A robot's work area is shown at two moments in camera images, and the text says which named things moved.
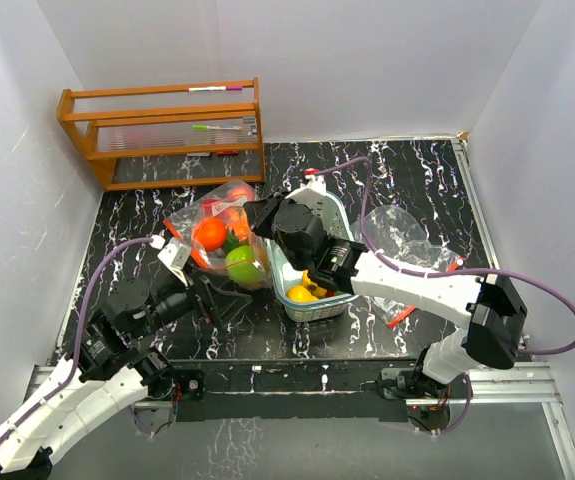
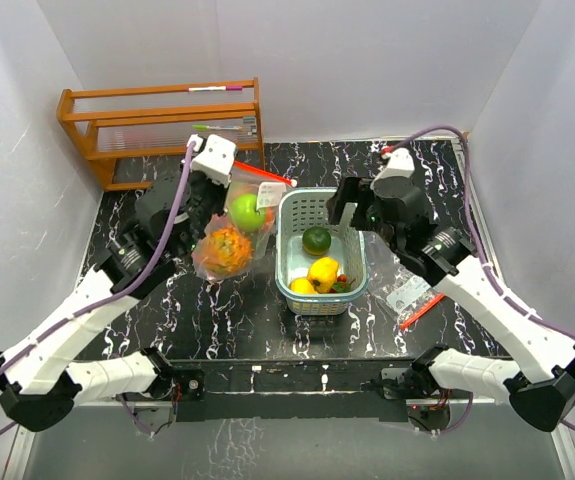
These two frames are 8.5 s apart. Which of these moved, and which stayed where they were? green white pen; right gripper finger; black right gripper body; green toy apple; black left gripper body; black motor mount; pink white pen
Moved: right gripper finger; black left gripper body; green toy apple; black right gripper body
Stayed: pink white pen; green white pen; black motor mount
